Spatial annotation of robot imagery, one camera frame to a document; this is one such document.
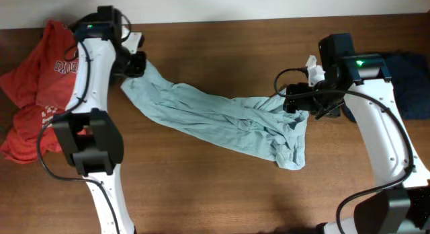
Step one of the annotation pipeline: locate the light grey-blue t-shirt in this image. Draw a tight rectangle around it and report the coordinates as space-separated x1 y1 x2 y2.
121 62 309 170

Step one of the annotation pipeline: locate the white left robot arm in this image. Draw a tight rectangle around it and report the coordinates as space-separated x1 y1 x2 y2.
50 22 146 233

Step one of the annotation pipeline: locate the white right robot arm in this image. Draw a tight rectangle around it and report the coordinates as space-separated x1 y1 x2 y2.
282 54 429 233

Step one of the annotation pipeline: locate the folded dark navy garment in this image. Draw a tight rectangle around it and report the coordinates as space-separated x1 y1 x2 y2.
378 51 429 120

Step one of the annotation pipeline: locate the red printed t-shirt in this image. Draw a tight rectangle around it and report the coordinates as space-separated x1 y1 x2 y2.
1 20 79 164

